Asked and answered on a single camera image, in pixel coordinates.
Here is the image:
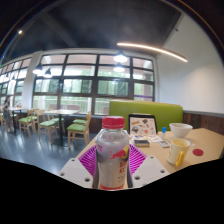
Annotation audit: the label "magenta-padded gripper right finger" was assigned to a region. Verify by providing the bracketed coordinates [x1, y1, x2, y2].
[127, 143, 171, 190]

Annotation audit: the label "flat round red coaster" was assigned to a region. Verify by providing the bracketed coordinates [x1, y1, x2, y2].
[192, 147, 205, 157]

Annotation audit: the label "white bowl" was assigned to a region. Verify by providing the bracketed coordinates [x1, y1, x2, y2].
[168, 122, 194, 139]

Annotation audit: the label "dark pendant ceiling lamps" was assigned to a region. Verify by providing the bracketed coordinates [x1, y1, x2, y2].
[32, 49, 129, 79]

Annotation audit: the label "printed sticker sheet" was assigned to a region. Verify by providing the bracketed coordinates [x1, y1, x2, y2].
[130, 134, 162, 144]

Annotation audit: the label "light wooden dining table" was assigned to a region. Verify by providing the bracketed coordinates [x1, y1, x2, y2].
[43, 109, 81, 148]
[8, 106, 28, 134]

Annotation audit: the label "green upholstered bench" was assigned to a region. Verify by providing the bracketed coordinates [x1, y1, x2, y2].
[108, 99, 184, 133]

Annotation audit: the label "black-framed sticker board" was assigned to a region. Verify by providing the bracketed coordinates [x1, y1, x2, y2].
[127, 113, 158, 138]

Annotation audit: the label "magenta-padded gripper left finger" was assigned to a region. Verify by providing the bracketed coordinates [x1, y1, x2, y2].
[58, 143, 101, 190]

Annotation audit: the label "wooden chairs with green seats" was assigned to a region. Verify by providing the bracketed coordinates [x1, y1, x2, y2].
[0, 108, 93, 149]

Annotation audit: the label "long curved strip light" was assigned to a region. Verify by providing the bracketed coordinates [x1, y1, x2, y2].
[116, 41, 189, 64]

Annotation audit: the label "small dark box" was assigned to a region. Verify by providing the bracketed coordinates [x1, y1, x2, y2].
[133, 139, 151, 148]

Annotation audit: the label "clear red-capped drink bottle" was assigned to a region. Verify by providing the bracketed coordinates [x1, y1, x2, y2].
[95, 115, 131, 191]

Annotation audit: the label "person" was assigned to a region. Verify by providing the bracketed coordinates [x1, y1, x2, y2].
[2, 104, 13, 132]

